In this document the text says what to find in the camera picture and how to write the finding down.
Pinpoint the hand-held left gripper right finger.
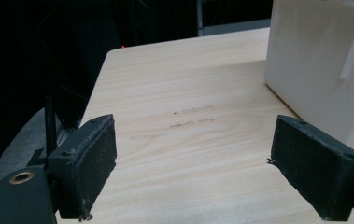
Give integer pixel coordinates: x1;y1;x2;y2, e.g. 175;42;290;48
270;114;354;222

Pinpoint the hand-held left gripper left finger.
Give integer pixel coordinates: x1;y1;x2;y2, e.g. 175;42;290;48
47;114;118;222

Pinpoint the white box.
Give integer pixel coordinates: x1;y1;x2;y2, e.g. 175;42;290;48
263;0;354;159

